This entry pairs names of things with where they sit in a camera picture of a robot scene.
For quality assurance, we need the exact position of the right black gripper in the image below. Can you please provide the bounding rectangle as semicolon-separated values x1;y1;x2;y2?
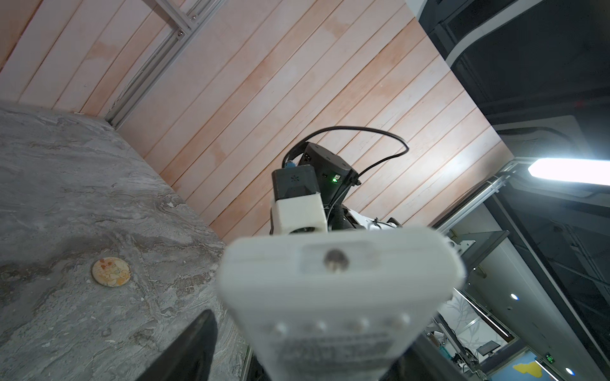
299;143;357;231

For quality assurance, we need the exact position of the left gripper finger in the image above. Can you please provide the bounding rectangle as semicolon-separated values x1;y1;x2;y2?
137;310;218;381

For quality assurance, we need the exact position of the long white TV remote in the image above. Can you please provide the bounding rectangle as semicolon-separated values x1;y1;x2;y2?
216;226;466;380

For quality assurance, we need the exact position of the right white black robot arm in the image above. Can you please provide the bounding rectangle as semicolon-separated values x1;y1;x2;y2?
296;142;400;231

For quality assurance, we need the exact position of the small beige round toy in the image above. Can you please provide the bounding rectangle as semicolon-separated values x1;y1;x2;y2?
91;257;131;287

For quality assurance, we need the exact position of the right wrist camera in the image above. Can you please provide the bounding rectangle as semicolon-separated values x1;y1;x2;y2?
270;165;328;236

